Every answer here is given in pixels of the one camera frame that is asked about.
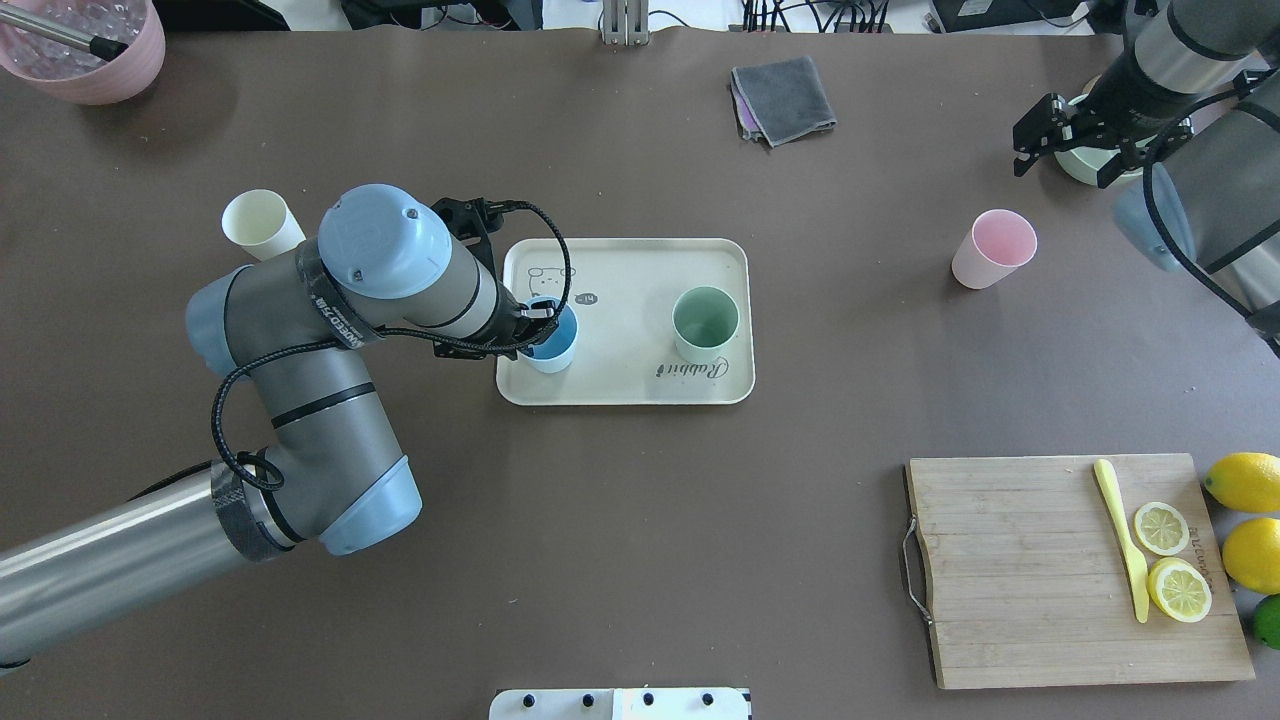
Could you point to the pink bowl with ice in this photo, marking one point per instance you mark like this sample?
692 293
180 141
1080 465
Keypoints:
63 72

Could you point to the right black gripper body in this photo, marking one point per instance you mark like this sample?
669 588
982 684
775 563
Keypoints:
1103 107

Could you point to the pink plastic cup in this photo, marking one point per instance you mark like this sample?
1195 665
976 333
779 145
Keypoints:
999 242

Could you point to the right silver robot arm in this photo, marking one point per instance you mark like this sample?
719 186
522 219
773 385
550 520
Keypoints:
1192 105

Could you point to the steel muddler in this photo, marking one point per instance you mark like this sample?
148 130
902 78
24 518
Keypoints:
103 48

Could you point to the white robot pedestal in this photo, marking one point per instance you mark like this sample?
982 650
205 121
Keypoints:
695 702

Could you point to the bamboo cutting board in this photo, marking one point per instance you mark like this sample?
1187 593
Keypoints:
1025 586

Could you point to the halved lemon piece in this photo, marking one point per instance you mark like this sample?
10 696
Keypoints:
1161 529
1179 590

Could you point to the yellow lemon left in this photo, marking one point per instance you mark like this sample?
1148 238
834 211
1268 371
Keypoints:
1250 555

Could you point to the cream plastic cup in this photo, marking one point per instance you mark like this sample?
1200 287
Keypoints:
260 223

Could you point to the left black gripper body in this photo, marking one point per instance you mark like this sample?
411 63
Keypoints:
507 322

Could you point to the yellow plastic knife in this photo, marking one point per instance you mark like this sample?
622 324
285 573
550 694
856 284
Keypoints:
1134 561

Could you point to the grey folded cloth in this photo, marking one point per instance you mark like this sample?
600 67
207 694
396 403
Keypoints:
778 102

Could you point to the yellow lemon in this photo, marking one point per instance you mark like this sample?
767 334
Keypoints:
1245 482
1250 555

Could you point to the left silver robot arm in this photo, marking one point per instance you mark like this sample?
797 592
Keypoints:
304 449

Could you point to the green lime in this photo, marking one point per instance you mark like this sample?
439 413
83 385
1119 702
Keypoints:
1265 622

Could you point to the beige rabbit tray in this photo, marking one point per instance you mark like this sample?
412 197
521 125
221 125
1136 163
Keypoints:
623 292

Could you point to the green plastic cup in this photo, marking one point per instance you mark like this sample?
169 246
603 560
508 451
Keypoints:
705 319

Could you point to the green bowl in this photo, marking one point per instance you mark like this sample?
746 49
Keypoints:
1084 163

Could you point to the yellow lemon right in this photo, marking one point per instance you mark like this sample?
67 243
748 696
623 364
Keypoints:
1245 482

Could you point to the blue plastic cup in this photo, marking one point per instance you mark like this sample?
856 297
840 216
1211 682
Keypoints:
558 350

